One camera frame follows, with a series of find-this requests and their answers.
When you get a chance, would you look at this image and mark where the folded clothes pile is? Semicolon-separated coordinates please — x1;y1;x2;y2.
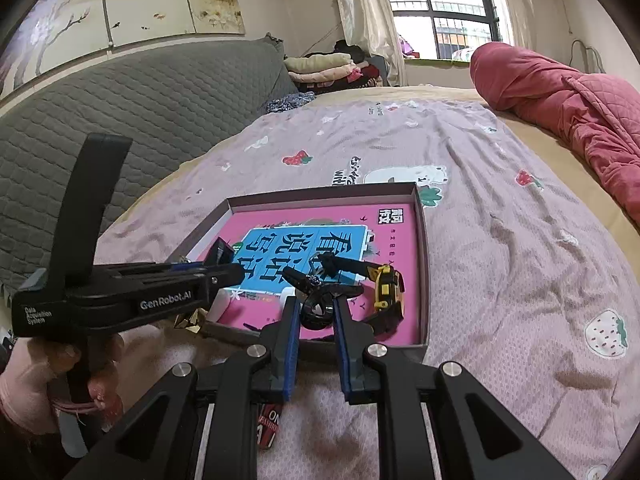
295;66;383;93

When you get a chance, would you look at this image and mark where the person's left forearm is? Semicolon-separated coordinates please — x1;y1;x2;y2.
0;337;68;433

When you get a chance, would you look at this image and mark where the shallow grey cardboard box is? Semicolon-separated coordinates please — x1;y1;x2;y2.
180;182;430;351

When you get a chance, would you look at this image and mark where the dark floral cloth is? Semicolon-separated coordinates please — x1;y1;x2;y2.
264;91;317;116

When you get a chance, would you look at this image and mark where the dark green gold box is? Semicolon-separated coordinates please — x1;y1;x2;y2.
174;240;237;333

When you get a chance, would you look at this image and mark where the pink book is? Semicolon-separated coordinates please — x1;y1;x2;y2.
197;205;421;346

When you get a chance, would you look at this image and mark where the red quilted blanket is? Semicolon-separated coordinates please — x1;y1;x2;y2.
470;42;640;226

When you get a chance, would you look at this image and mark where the window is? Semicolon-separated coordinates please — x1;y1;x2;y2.
377;0;501;61

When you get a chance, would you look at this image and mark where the white looped cable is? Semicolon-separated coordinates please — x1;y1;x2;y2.
570;39;608;73

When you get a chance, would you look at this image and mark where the person's left hand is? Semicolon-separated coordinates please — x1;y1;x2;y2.
87;335;126;418

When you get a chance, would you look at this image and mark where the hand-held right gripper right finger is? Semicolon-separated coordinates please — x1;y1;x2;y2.
332;299;576;480

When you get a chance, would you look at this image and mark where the beige folded garment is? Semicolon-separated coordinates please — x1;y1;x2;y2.
284;54;353;73

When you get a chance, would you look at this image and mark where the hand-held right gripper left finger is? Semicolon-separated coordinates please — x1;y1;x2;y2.
65;296;302;480

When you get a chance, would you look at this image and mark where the black garment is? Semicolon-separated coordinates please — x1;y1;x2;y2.
334;40;368;63

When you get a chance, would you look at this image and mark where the pink folded garment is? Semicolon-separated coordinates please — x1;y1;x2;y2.
289;67;356;84

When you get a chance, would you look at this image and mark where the red lighter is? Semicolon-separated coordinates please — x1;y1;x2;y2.
255;402;283;448

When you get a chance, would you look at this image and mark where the grey quilted headboard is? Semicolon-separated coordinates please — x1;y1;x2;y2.
0;37;298;291

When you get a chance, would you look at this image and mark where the cream curtain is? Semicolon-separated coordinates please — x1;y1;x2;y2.
492;0;536;53
334;0;406;88

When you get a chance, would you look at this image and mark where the black yellow wristwatch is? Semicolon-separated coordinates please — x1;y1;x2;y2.
317;254;406;335

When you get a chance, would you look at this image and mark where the pink cord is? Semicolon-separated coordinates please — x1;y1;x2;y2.
50;397;101;413

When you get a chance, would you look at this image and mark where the wall painting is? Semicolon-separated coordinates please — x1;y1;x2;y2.
0;0;246;96

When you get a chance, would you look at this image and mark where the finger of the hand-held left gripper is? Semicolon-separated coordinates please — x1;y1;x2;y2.
150;258;211;270
165;263;246;292

